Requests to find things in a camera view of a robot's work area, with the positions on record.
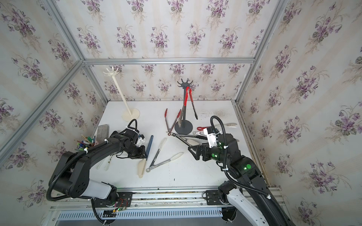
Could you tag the white tipped tongs at right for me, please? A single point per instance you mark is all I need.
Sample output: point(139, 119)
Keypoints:
point(232, 125)

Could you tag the cream tipped steel tongs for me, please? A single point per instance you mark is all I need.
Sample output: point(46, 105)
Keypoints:
point(157, 162)

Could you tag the black steel tongs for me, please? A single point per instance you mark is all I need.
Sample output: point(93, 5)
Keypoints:
point(190, 140)

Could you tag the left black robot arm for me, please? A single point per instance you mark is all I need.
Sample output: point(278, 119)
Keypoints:
point(71, 177)

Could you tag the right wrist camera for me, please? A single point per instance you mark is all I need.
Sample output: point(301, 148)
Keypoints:
point(211, 135)

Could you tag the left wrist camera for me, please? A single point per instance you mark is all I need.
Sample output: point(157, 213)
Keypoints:
point(140, 142)

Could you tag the aluminium front rail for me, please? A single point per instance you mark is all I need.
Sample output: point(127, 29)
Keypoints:
point(163, 197)

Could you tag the cream utensil rack stand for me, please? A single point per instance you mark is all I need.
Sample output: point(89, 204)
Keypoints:
point(114, 89)

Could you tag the pink cup of pens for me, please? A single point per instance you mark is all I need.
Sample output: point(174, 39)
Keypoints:
point(85, 142)

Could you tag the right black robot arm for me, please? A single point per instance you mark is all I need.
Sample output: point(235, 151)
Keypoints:
point(245, 188)

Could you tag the dark grey utensil rack stand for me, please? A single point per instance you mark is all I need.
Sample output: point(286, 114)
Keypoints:
point(184, 127)

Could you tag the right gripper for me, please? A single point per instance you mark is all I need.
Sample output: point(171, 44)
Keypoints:
point(200, 148)

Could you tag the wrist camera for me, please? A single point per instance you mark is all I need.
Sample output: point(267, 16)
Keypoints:
point(140, 142)
point(211, 135)

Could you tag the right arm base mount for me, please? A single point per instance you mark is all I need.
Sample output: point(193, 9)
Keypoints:
point(228, 193)

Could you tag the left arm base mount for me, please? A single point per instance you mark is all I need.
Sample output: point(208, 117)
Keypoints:
point(106, 210)

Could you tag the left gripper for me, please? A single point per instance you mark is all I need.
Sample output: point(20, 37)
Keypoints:
point(141, 154)

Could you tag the grey whiteboard eraser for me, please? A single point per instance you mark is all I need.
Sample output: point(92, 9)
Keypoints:
point(102, 133)

